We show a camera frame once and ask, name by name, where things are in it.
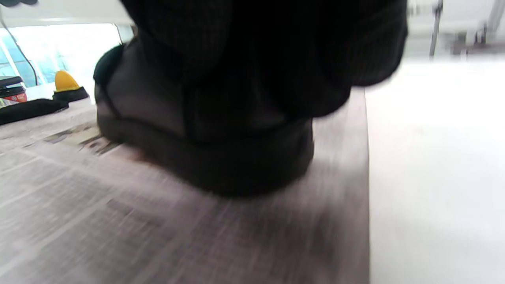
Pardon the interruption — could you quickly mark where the person's right hand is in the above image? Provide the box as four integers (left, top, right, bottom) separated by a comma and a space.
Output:
120, 0, 409, 120

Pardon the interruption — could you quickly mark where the black leather loafer shoe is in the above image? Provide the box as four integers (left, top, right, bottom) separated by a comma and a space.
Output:
94, 30, 315, 198

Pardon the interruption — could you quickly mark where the yellow sponge polish applicator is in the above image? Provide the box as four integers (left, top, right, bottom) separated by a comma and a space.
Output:
54, 70, 81, 92

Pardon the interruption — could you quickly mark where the printed newspaper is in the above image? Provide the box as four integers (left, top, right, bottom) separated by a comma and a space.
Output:
0, 89, 370, 284

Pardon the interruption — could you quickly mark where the black fuzzy cloth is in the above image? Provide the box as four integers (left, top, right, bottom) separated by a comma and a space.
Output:
0, 99, 70, 126

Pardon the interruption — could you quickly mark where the round black shoe polish tin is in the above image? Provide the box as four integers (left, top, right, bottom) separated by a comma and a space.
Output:
0, 76, 28, 105

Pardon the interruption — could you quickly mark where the white metal frame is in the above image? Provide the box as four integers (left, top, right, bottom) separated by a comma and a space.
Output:
429, 0, 444, 58

